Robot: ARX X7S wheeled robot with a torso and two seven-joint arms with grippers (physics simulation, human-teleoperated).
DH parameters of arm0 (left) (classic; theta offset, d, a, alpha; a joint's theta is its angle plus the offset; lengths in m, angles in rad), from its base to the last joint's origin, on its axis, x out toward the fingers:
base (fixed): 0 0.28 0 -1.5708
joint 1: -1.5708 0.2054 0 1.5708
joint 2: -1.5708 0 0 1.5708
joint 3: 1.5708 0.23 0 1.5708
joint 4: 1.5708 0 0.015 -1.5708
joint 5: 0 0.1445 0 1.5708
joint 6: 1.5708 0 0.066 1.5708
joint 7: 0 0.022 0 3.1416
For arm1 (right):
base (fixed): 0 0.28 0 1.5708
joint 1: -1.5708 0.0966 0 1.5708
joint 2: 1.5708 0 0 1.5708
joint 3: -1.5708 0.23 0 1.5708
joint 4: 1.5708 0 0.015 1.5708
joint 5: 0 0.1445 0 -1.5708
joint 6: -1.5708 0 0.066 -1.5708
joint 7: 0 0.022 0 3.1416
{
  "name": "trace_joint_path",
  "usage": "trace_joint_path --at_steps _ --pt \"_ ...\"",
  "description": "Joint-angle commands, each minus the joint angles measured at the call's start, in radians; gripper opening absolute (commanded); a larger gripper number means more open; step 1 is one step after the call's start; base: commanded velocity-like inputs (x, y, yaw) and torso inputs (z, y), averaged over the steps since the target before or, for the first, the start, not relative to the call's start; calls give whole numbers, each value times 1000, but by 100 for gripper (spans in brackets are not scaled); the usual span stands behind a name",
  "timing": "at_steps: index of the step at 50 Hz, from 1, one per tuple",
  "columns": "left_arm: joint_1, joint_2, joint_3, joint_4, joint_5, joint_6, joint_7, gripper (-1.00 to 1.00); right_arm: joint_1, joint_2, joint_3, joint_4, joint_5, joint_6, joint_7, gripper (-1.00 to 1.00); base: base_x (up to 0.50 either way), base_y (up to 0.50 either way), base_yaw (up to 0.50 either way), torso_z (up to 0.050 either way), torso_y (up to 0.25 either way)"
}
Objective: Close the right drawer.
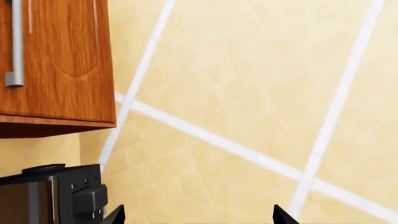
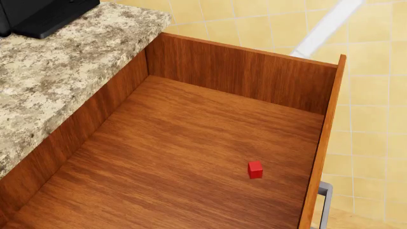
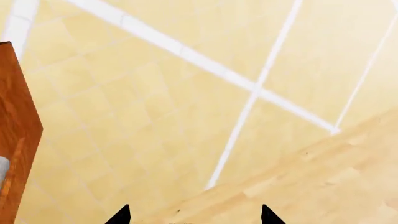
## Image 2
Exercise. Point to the brown wooden drawer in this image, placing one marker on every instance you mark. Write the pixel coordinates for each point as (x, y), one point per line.
(178, 143)

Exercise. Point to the small red cube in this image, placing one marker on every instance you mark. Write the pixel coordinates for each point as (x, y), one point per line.
(255, 169)

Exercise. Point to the speckled granite countertop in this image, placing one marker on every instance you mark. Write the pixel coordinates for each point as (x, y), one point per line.
(63, 62)

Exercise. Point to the black appliance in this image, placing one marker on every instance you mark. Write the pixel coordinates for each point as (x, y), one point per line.
(41, 14)

